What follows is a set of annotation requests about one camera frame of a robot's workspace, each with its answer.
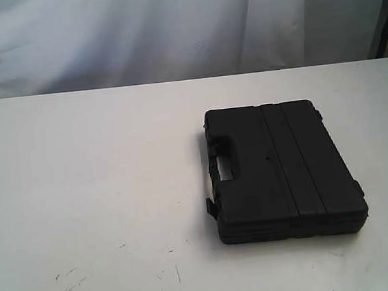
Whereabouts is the black plastic tool case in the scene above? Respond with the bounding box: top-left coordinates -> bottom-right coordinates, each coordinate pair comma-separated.
204,99 -> 369,244

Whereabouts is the white backdrop cloth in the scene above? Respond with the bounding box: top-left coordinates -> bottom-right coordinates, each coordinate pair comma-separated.
0,0 -> 383,98

